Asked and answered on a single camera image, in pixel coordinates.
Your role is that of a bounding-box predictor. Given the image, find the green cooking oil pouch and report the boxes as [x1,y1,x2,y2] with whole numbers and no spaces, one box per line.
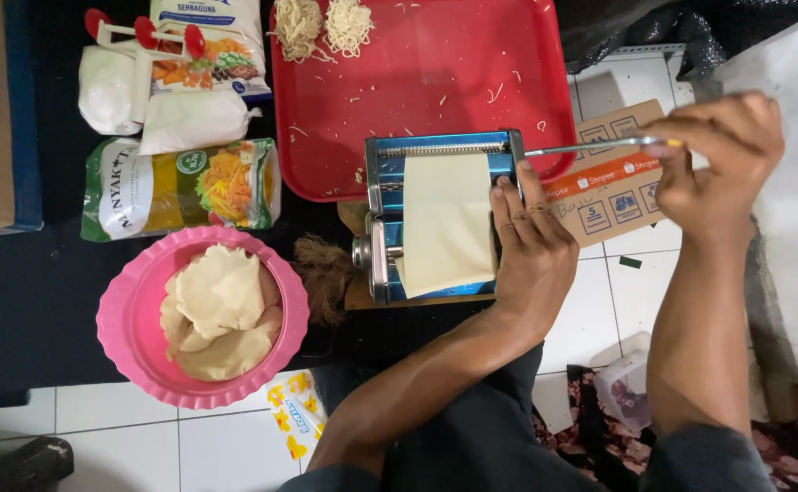
[81,137,282,243]

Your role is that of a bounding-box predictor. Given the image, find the clear plastic container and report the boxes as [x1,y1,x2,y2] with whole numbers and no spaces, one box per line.
[592,350,653,433]

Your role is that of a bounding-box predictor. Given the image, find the dark floral cloth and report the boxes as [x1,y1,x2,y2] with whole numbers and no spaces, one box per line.
[532,365,798,492]

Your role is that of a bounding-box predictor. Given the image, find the steel crank handle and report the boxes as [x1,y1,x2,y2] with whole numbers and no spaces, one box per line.
[523,135,684,158]

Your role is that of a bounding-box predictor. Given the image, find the person's dark trousers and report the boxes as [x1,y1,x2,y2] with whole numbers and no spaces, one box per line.
[277,342,608,492]

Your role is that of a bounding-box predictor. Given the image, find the blue steel pasta machine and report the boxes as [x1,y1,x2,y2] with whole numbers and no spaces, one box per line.
[351,130,527,306]

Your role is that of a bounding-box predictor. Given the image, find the black floor mat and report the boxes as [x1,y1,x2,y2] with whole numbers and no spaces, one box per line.
[0,0,578,411]

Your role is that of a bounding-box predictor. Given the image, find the printed white flour bag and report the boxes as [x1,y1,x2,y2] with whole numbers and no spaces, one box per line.
[149,0,273,103]

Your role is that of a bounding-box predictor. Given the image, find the brown fibre tassel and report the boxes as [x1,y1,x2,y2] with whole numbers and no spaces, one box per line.
[293,234,354,328]

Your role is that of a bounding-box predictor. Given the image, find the pink plastic bowl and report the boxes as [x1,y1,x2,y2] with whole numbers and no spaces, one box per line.
[96,225,310,410]

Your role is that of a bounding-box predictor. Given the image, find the person's dark right sleeve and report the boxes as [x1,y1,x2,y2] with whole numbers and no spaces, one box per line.
[641,422,777,492]

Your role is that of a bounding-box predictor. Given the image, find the dark shoe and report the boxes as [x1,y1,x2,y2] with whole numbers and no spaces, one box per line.
[0,436,75,492]

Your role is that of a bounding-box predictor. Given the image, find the perforated metal angle strip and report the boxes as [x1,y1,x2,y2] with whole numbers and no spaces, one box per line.
[606,44,687,60]

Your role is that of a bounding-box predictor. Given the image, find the person's left hand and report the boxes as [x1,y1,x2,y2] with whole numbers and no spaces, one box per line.
[490,160,581,322]

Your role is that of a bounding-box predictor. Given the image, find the red plastic tray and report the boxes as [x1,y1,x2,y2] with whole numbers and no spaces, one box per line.
[269,0,578,203]

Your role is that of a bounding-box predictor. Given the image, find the flat pale dough sheet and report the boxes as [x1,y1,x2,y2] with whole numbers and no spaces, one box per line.
[395,153,500,299]

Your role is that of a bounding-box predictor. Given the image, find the flat orange printed cardboard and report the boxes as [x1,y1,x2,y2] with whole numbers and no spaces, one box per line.
[542,99,688,248]

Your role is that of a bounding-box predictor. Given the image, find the yellow flower printed packet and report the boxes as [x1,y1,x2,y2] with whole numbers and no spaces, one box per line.
[266,370,329,462]

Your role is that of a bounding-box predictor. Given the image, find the raw noodle nest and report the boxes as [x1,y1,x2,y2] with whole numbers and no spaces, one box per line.
[267,0,337,64]
[324,0,375,59]

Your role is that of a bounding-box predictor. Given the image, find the clear bag of white flour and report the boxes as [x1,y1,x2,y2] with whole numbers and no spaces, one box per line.
[78,44,144,136]
[137,89,262,157]

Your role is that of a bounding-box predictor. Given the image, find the person's right hand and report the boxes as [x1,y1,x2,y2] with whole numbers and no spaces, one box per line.
[638,92,786,244]

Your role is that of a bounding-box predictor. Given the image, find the flattened dough piece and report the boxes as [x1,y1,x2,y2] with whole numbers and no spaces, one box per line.
[174,244,267,340]
[159,273,217,358]
[167,304,284,382]

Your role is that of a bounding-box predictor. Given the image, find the white tool with red wheels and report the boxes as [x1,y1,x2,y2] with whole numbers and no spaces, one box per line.
[85,8,206,125]

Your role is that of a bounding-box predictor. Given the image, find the black plastic bag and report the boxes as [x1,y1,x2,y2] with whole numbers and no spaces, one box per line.
[553,0,798,83]

